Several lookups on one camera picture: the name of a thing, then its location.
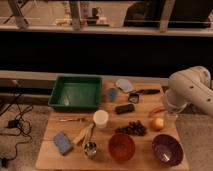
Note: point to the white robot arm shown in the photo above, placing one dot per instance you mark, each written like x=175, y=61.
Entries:
x=192, y=85

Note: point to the red bowl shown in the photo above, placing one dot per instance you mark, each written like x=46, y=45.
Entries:
x=121, y=147

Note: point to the purple bowl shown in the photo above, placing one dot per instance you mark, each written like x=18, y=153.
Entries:
x=167, y=150

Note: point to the blue plastic cup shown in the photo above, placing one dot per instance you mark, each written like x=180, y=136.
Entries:
x=112, y=94

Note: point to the light blue cloth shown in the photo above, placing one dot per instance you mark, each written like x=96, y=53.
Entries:
x=125, y=85

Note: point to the black rectangular case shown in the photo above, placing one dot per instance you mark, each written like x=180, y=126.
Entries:
x=124, y=108

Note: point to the white paper cup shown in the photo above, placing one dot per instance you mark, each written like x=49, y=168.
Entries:
x=101, y=118

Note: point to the green plastic tray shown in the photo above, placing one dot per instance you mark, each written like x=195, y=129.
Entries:
x=76, y=93

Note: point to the metal fork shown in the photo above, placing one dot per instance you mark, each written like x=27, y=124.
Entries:
x=72, y=119

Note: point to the bunch of dark grapes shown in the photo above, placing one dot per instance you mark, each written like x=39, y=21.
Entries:
x=133, y=128

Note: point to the wooden table board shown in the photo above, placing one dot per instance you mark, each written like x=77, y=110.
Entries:
x=49, y=157

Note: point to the banana peel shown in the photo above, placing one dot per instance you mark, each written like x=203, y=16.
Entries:
x=84, y=135

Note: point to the orange apple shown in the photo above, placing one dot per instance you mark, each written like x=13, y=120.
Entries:
x=157, y=124

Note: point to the small metal cup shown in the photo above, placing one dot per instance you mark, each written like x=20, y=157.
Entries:
x=90, y=149

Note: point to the clear glass cup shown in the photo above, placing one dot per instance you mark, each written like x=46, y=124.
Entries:
x=170, y=119

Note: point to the blue sponge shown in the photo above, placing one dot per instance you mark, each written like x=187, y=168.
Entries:
x=63, y=143

